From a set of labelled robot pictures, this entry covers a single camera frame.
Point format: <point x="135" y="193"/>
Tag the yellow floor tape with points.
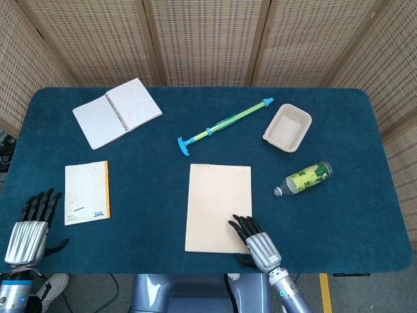
<point x="325" y="293"/>

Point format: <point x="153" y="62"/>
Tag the green and blue toy pump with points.
<point x="238" y="116"/>

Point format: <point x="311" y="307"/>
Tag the grey blue robot torso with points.
<point x="182" y="293"/>

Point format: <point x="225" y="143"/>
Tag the open white spiral notebook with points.
<point x="94" y="124"/>

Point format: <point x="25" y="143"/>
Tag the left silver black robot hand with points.
<point x="26" y="241"/>

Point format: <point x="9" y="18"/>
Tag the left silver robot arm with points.
<point x="13" y="290"/>

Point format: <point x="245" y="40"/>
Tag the white shoe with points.
<point x="57" y="283"/>

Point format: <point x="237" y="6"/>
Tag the dark blue table cloth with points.
<point x="146" y="182"/>

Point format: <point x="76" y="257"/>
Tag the clear bottle with green label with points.
<point x="306" y="177"/>

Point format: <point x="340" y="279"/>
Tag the orange spine notepad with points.
<point x="84" y="192"/>

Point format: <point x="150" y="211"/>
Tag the beige plastic food container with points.
<point x="286" y="128"/>

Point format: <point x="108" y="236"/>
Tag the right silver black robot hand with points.
<point x="262" y="247"/>

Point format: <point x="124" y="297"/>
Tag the beige notepad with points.
<point x="211" y="202"/>

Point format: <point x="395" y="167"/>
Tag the woven bamboo screen panel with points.
<point x="94" y="42"/>
<point x="23" y="75"/>
<point x="391" y="75"/>
<point x="208" y="42"/>
<point x="312" y="42"/>

